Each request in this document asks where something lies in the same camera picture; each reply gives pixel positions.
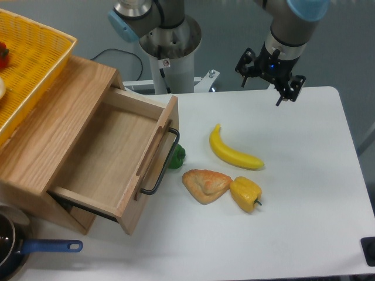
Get black cable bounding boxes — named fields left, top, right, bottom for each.
left=90, top=48, right=144, bottom=81

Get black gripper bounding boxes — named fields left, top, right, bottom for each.
left=235, top=39, right=306, bottom=106

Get black corner device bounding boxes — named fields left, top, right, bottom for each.
left=360, top=237, right=375, bottom=267

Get blue handled saucepan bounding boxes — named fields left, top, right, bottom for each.
left=1, top=213, right=83, bottom=280

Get wooden drawer cabinet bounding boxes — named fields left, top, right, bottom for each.
left=0, top=55, right=125, bottom=236

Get yellow toy bell pepper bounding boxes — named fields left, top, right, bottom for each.
left=230, top=176, right=263, bottom=213

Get yellow plastic basket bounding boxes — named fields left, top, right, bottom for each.
left=1, top=9, right=77, bottom=144

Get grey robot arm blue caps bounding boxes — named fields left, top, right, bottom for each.
left=108, top=1, right=329, bottom=102

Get yellow toy banana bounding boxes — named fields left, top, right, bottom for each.
left=209, top=124, right=264, bottom=170

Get white toy vegetable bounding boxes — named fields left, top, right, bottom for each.
left=0, top=78, right=6, bottom=98

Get toy croissant bread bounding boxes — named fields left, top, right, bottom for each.
left=182, top=169, right=233, bottom=205

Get red toy pepper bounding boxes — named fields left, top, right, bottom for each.
left=0, top=42, right=9, bottom=69

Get open wooden drawer black handle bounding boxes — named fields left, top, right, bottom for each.
left=48, top=88, right=179, bottom=234

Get green toy bell pepper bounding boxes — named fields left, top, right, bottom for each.
left=168, top=144, right=186, bottom=170

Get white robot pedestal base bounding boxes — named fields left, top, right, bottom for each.
left=139, top=15, right=220, bottom=95

